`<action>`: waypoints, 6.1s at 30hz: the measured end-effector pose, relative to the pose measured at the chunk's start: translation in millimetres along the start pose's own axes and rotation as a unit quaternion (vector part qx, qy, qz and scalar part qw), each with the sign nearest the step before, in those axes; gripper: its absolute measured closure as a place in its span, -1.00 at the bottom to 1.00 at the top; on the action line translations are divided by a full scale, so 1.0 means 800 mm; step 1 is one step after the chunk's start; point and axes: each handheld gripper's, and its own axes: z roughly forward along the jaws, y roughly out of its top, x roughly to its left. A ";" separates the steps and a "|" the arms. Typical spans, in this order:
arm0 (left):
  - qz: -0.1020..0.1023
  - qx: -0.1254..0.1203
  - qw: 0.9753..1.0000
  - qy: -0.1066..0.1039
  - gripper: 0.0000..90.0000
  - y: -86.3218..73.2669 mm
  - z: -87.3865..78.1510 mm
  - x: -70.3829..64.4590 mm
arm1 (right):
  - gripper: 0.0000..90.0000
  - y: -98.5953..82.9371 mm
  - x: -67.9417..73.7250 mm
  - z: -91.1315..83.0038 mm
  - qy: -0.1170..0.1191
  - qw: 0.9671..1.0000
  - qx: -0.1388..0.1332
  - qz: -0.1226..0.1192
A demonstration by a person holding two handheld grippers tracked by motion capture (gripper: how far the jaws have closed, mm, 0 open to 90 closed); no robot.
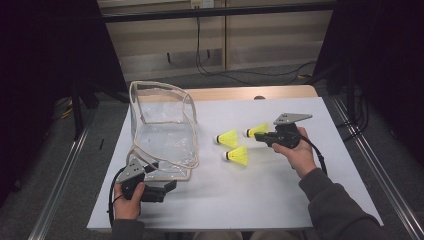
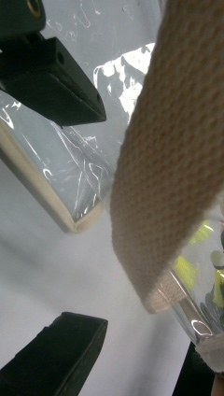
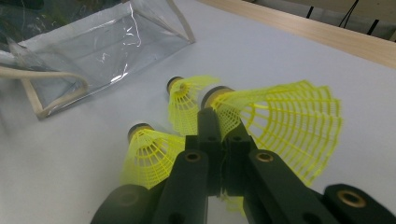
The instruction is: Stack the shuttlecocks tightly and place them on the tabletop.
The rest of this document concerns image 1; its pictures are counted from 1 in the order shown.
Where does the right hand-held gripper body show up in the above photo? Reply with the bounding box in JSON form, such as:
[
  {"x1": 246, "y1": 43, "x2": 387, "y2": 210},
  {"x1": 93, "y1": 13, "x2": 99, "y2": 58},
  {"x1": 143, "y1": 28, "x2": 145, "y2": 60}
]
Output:
[{"x1": 264, "y1": 113, "x2": 314, "y2": 150}]

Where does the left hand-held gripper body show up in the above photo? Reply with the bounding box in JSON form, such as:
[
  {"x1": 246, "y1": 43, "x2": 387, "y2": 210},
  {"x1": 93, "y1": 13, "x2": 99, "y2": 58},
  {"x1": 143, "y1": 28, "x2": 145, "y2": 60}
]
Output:
[{"x1": 116, "y1": 158, "x2": 168, "y2": 204}]

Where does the yellow shuttlecock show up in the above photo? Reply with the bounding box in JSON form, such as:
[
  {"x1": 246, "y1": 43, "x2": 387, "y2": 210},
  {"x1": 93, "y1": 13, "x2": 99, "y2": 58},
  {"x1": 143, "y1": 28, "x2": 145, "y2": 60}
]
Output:
[
  {"x1": 221, "y1": 144, "x2": 249, "y2": 167},
  {"x1": 243, "y1": 122, "x2": 270, "y2": 139},
  {"x1": 213, "y1": 129, "x2": 239, "y2": 149}
]

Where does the clear plastic bag beige trim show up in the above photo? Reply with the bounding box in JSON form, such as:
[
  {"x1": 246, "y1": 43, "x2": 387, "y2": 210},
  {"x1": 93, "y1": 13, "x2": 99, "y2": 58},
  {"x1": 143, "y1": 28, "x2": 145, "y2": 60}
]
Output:
[{"x1": 125, "y1": 80, "x2": 201, "y2": 183}]

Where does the person's right hand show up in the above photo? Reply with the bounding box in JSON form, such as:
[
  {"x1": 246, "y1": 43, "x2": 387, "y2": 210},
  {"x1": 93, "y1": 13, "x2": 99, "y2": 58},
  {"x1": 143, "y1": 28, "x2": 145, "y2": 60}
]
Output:
[{"x1": 271, "y1": 126, "x2": 318, "y2": 180}]

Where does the person's left hand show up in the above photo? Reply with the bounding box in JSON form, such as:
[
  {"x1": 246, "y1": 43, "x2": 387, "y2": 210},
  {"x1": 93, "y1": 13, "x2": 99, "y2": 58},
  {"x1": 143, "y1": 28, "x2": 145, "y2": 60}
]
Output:
[{"x1": 112, "y1": 181, "x2": 146, "y2": 221}]

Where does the wooden table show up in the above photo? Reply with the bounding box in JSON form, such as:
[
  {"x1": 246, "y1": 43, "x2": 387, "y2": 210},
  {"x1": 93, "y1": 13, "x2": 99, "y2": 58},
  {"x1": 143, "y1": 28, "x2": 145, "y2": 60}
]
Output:
[{"x1": 136, "y1": 84, "x2": 320, "y2": 103}]

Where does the white table cover sheet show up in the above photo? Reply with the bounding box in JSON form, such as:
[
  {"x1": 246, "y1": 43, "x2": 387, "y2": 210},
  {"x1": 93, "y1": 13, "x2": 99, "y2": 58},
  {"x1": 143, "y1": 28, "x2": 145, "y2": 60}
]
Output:
[{"x1": 86, "y1": 96, "x2": 385, "y2": 233}]

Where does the black metal stand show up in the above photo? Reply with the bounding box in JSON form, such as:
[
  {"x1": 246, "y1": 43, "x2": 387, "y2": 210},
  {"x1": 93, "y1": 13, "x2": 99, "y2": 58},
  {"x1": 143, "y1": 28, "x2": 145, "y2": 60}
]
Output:
[{"x1": 71, "y1": 79, "x2": 101, "y2": 141}]

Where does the person's right leg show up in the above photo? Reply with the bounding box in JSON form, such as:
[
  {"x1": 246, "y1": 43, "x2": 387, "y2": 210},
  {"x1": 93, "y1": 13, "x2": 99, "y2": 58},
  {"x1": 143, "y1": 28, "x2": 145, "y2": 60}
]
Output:
[{"x1": 249, "y1": 230, "x2": 303, "y2": 240}]

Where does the dark curtain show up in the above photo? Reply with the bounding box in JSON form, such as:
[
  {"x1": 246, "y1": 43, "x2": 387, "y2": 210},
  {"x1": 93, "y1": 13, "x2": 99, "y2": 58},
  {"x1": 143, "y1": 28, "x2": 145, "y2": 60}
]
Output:
[
  {"x1": 313, "y1": 0, "x2": 424, "y2": 164},
  {"x1": 0, "y1": 0, "x2": 128, "y2": 201}
]

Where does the black horizontal bar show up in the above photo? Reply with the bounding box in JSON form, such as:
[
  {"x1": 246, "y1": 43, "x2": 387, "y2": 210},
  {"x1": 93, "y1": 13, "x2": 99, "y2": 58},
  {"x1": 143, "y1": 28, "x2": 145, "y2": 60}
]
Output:
[{"x1": 99, "y1": 2, "x2": 338, "y2": 24}]

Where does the left hand-held gripper black cable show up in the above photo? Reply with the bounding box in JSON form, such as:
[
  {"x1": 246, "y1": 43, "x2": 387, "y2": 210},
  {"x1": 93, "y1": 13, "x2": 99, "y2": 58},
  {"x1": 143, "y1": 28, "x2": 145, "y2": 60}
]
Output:
[{"x1": 107, "y1": 167, "x2": 127, "y2": 228}]

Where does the hand-held gripper black cable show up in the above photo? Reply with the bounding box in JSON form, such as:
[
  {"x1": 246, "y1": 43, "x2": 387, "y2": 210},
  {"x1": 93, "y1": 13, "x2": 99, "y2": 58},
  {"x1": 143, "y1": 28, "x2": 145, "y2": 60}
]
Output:
[
  {"x1": 286, "y1": 130, "x2": 329, "y2": 177},
  {"x1": 107, "y1": 167, "x2": 127, "y2": 228}
]

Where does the right hand-held gripper black cable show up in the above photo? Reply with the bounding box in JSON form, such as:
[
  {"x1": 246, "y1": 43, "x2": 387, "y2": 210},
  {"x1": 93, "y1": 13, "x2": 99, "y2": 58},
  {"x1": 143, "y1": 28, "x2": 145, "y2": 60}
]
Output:
[{"x1": 286, "y1": 130, "x2": 329, "y2": 177}]

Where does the metal floor rail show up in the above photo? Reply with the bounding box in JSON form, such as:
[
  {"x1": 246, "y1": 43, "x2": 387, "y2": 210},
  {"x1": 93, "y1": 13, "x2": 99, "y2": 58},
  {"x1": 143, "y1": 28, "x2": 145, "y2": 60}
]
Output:
[
  {"x1": 331, "y1": 96, "x2": 424, "y2": 240},
  {"x1": 28, "y1": 113, "x2": 96, "y2": 240}
]

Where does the bundle of black cables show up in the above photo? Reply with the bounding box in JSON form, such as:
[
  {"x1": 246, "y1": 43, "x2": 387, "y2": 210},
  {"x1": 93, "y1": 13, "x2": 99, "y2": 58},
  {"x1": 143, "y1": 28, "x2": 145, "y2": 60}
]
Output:
[{"x1": 336, "y1": 86, "x2": 369, "y2": 141}]

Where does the yellow cable bundle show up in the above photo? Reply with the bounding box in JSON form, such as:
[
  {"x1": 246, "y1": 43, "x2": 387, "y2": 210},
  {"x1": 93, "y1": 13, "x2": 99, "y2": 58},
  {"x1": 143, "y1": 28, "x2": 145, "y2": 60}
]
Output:
[{"x1": 53, "y1": 98, "x2": 74, "y2": 121}]

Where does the black floor cable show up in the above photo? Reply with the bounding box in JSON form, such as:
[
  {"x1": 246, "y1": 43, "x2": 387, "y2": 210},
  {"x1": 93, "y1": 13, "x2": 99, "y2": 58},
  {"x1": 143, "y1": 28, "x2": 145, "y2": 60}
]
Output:
[{"x1": 194, "y1": 16, "x2": 318, "y2": 86}]

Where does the white wall socket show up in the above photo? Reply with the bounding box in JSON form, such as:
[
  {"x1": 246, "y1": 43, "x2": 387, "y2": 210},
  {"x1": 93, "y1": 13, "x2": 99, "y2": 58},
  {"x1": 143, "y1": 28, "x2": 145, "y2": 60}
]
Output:
[{"x1": 190, "y1": 0, "x2": 215, "y2": 9}]

